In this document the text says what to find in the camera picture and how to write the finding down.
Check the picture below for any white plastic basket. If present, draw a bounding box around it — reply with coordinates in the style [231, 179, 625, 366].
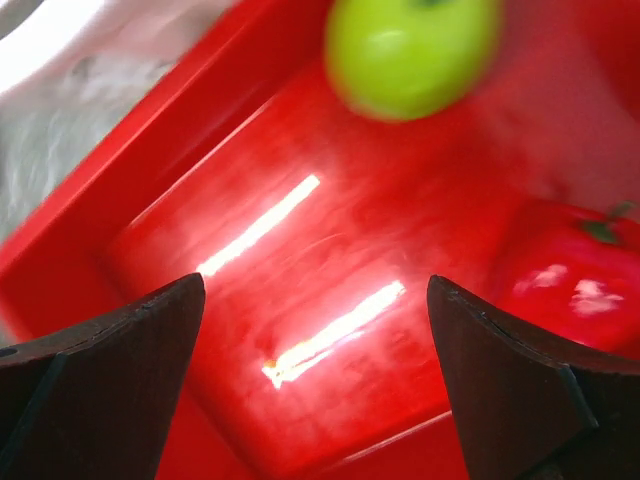
[1, 0, 235, 99]

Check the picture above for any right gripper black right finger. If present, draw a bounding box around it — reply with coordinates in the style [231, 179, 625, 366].
[427, 275, 639, 479]

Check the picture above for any green apple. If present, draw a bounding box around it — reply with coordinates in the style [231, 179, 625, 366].
[324, 0, 504, 122]

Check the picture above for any red bell pepper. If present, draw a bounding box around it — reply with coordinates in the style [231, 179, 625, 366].
[486, 200, 639, 359]

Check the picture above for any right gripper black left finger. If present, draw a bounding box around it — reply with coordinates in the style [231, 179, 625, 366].
[1, 273, 205, 479]

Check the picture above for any red plastic tray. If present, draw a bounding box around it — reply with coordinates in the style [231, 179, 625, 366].
[1, 1, 639, 479]

